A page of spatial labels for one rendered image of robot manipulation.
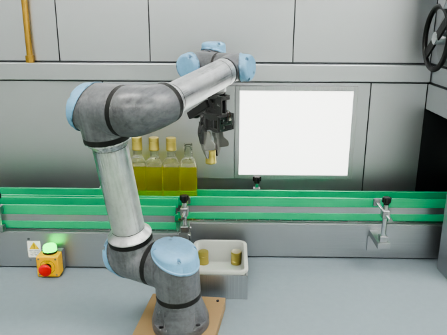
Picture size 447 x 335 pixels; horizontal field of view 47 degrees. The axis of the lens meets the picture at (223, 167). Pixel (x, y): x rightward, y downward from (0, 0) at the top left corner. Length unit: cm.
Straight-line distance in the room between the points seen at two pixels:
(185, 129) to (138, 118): 75
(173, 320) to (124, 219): 28
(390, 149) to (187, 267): 99
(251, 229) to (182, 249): 52
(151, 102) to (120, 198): 28
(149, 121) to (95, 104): 13
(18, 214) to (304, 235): 95
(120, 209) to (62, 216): 50
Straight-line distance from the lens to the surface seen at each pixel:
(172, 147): 174
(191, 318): 135
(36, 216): 179
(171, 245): 132
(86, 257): 178
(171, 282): 129
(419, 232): 189
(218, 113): 159
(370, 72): 189
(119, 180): 126
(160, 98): 113
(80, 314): 155
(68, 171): 202
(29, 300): 166
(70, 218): 176
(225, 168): 189
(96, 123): 118
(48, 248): 174
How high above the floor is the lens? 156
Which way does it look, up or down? 16 degrees down
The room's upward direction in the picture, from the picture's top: straight up
